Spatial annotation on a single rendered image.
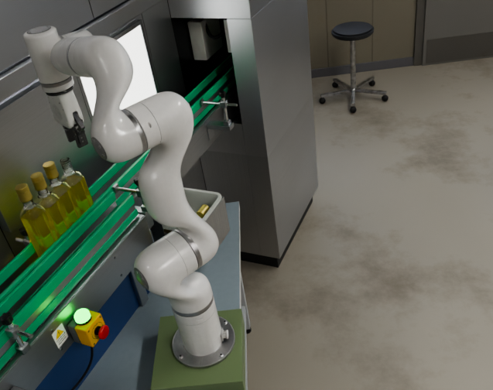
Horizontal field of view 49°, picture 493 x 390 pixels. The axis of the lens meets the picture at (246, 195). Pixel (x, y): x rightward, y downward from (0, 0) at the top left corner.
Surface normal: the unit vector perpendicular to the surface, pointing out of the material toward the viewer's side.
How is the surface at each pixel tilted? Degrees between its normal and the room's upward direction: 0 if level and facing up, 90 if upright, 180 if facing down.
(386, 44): 90
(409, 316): 0
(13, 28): 90
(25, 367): 90
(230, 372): 2
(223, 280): 0
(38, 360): 90
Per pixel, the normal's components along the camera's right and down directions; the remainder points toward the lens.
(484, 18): 0.01, 0.58
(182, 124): 0.68, 0.38
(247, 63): -0.39, 0.58
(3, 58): 0.91, 0.14
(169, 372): -0.13, -0.79
